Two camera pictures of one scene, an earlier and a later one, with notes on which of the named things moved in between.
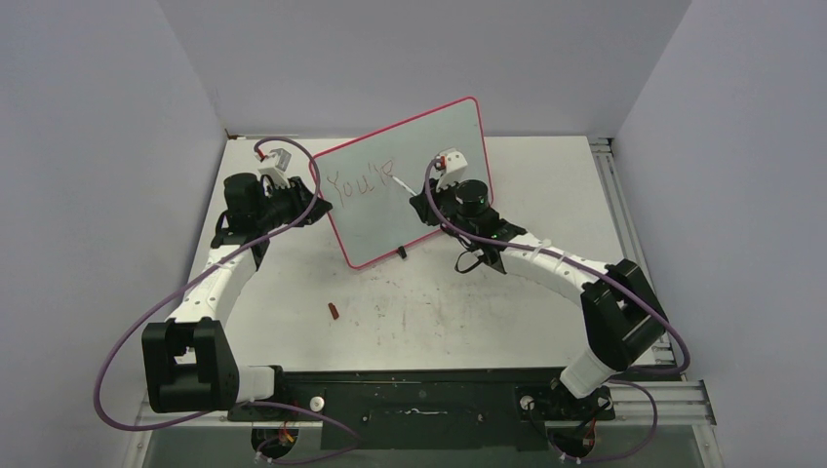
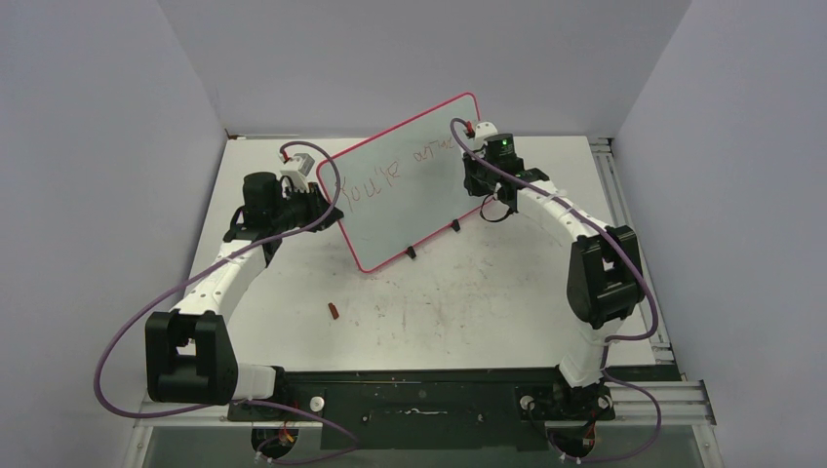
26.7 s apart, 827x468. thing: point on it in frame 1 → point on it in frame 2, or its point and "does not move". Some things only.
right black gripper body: (445, 201) → (479, 175)
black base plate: (426, 409) does not move
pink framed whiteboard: (372, 214) does not move
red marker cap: (334, 310) does not move
